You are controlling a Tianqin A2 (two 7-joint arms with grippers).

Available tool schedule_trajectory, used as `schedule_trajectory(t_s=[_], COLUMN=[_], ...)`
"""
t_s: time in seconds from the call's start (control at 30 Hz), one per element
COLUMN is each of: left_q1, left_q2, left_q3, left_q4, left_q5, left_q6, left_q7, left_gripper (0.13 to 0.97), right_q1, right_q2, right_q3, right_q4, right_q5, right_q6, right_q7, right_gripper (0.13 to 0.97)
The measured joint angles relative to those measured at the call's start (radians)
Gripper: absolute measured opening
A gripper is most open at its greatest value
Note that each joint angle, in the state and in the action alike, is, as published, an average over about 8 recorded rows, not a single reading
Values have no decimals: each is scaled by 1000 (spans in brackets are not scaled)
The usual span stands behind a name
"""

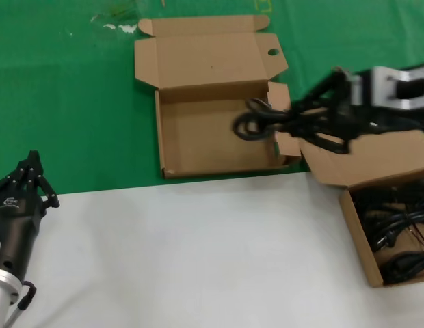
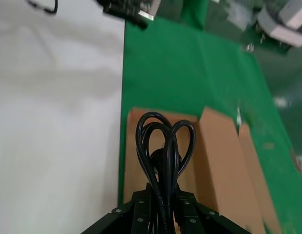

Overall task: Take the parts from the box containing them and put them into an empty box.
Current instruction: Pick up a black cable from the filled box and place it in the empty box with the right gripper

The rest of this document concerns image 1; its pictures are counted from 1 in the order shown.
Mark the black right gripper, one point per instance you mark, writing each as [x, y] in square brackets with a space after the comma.
[342, 116]

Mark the cardboard box with holed flaps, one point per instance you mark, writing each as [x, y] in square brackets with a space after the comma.
[198, 143]

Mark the white torn tape scrap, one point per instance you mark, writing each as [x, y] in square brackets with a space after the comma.
[128, 29]

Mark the clear plastic wrap scrap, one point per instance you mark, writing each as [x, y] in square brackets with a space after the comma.
[116, 13]

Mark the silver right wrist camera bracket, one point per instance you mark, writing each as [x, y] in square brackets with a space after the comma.
[383, 85]

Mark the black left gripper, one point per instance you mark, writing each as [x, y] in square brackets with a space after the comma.
[13, 222]

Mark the green table cloth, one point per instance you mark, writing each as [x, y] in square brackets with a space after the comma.
[61, 102]

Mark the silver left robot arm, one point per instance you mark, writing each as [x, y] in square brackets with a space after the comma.
[3, 297]

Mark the open cardboard mailer box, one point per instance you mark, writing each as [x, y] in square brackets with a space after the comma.
[369, 160]

